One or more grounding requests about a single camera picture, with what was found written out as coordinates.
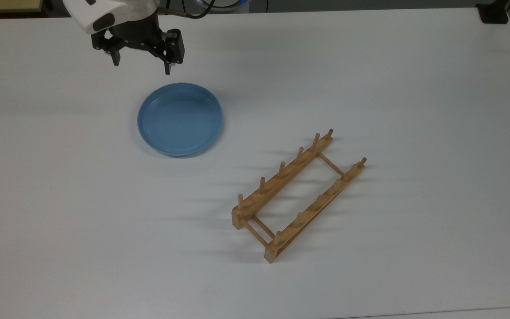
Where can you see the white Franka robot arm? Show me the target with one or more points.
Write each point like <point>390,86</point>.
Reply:
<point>91,11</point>

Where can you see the yellow wooden board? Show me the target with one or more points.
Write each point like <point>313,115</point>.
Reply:
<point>5,5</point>

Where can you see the blue round plate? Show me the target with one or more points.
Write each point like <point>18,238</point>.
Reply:
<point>179,119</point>

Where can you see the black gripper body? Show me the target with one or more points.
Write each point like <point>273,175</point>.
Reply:
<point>142,37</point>

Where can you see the wooden plate rack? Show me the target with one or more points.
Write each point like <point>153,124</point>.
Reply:
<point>281,175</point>

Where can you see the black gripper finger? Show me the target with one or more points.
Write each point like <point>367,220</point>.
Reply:
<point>168,66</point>
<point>115,58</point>

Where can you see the black table clamp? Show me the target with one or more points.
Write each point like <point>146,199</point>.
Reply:
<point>494,13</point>

